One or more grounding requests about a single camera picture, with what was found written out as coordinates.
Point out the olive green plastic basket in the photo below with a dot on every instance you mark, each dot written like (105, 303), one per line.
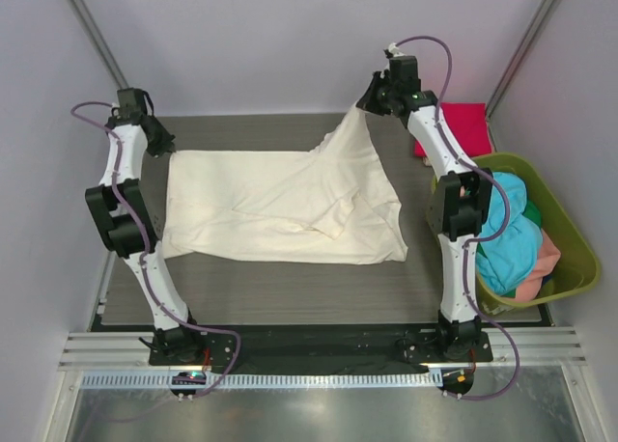
(578, 267)

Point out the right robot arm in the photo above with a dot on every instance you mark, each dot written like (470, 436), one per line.
(459, 205)

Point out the cream white t shirt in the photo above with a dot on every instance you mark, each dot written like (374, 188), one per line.
(333, 204)

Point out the left aluminium frame post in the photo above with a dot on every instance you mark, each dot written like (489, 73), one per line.
(98, 41)

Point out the right aluminium frame post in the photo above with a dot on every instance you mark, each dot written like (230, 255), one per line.
(533, 32)

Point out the aluminium rail profile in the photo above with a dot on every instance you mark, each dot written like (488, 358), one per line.
(537, 346)

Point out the green t shirt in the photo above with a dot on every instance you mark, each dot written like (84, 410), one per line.
(532, 213)

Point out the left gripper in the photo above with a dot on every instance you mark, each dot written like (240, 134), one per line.
(165, 147)

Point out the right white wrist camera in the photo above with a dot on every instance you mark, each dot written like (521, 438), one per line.
(393, 51)

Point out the white slotted cable duct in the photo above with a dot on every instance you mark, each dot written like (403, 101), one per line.
(192, 381)

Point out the folded red t shirt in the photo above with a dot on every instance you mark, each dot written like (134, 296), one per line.
(467, 122)

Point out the pink t shirt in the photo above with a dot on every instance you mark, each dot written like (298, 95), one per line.
(548, 255)

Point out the aluminium frame post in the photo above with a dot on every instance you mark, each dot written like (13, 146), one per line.
(533, 32)
(98, 41)

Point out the light blue t shirt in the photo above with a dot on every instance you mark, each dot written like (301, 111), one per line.
(504, 262)

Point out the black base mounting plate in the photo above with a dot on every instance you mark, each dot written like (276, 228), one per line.
(319, 349)

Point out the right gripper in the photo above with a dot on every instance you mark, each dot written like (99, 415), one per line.
(366, 101)

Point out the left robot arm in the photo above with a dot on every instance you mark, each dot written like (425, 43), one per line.
(127, 229)

